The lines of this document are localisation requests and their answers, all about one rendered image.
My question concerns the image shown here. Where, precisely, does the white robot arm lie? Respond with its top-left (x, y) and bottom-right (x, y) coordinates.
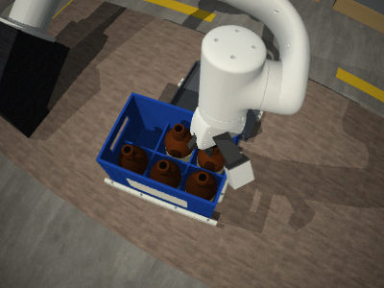
top-left (0, 0), bottom-right (310, 190)

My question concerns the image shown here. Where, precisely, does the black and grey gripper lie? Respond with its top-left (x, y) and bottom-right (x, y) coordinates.
top-left (187, 108), bottom-right (247, 157)

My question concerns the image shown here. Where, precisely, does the blue crate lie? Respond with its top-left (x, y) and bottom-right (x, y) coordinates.
top-left (106, 98), bottom-right (227, 219)

